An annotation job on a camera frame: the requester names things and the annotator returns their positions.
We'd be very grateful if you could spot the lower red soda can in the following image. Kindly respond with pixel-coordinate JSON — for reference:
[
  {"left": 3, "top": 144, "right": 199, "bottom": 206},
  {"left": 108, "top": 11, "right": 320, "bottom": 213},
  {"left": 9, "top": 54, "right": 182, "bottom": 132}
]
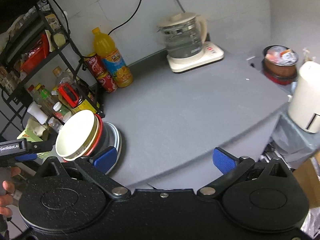
[{"left": 97, "top": 71, "right": 118, "bottom": 93}]

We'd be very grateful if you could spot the black wire rack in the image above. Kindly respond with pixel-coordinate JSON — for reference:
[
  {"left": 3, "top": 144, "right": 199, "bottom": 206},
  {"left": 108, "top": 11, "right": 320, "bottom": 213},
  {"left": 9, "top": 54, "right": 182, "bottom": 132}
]
[{"left": 0, "top": 0, "right": 106, "bottom": 140}]

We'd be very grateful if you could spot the plastic bag of packets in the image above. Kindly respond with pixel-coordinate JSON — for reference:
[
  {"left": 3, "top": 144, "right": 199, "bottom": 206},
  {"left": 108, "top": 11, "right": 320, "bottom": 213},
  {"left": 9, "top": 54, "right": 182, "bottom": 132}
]
[{"left": 265, "top": 46, "right": 298, "bottom": 66}]

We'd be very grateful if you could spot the green tissue box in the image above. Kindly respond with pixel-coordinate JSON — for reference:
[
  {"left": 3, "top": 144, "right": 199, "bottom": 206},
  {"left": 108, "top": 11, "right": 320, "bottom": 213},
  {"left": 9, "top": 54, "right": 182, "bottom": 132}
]
[{"left": 17, "top": 117, "right": 49, "bottom": 142}]

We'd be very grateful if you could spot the white air fryer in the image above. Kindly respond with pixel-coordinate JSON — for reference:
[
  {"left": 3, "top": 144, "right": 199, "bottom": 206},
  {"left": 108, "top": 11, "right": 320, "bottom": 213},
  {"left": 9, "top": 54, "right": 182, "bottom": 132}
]
[{"left": 287, "top": 61, "right": 319, "bottom": 133}]

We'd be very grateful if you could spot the small white bowl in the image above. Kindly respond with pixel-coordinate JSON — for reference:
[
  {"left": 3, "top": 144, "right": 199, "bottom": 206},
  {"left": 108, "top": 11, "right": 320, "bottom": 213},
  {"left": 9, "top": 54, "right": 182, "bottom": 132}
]
[{"left": 55, "top": 110, "right": 95, "bottom": 157}]

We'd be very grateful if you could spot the cardboard box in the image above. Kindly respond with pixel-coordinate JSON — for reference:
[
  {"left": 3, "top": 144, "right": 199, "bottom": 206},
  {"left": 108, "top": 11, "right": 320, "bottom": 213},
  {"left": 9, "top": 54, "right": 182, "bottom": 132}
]
[{"left": 293, "top": 151, "right": 320, "bottom": 209}]

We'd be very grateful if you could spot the glass electric kettle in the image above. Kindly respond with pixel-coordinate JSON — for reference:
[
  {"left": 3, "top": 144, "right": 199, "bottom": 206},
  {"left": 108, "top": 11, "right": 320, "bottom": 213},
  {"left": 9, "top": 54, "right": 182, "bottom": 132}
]
[{"left": 157, "top": 12, "right": 207, "bottom": 59}]

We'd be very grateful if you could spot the large white bowl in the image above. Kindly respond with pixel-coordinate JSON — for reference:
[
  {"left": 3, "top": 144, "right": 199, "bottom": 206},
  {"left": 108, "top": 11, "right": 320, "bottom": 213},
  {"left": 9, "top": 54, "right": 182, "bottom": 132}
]
[{"left": 63, "top": 114, "right": 100, "bottom": 161}]

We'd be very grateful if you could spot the brown inner cooker pot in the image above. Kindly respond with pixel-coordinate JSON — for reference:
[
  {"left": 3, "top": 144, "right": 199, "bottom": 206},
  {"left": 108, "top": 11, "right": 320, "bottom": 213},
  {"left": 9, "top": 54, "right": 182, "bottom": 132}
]
[{"left": 263, "top": 45, "right": 299, "bottom": 79}]

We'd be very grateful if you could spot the red pot base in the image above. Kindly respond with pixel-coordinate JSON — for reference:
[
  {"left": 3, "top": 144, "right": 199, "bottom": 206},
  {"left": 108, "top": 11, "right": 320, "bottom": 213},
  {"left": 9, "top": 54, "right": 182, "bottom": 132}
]
[{"left": 263, "top": 67, "right": 297, "bottom": 85}]

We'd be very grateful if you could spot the red rimmed bowl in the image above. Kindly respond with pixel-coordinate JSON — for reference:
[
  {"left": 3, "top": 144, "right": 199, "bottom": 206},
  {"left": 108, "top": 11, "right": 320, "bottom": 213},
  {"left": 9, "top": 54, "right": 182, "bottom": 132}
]
[{"left": 85, "top": 114, "right": 123, "bottom": 166}]

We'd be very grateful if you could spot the red soda can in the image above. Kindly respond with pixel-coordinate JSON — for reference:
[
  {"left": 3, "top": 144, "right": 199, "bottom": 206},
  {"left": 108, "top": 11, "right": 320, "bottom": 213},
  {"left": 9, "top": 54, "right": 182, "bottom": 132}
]
[
  {"left": 84, "top": 53, "right": 107, "bottom": 78},
  {"left": 97, "top": 71, "right": 118, "bottom": 93}
]

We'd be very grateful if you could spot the upper red soda can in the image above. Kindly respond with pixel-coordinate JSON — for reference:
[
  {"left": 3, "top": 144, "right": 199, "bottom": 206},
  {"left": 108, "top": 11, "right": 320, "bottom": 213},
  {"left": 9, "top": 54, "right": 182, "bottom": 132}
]
[{"left": 84, "top": 53, "right": 107, "bottom": 78}]

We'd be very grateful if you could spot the orange juice bottle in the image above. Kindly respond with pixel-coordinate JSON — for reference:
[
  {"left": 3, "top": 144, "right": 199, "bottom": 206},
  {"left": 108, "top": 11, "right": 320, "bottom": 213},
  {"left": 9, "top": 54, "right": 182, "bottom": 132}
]
[{"left": 92, "top": 27, "right": 133, "bottom": 88}]

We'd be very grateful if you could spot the black kettle cable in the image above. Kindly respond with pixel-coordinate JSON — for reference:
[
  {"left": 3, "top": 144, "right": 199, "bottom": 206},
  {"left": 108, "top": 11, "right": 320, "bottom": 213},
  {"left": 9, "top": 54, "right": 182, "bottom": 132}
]
[{"left": 107, "top": 0, "right": 186, "bottom": 36}]

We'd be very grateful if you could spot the person's hand on handle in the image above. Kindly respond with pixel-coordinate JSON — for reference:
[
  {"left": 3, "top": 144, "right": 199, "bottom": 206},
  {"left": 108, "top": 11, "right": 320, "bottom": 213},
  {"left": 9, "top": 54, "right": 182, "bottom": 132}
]
[{"left": 1, "top": 167, "right": 21, "bottom": 218}]

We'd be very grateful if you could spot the black GenRobot handle clamp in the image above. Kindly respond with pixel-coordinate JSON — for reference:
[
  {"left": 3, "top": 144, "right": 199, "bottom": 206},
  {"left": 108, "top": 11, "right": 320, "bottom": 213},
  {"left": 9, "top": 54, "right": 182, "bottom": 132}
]
[{"left": 1, "top": 138, "right": 56, "bottom": 167}]

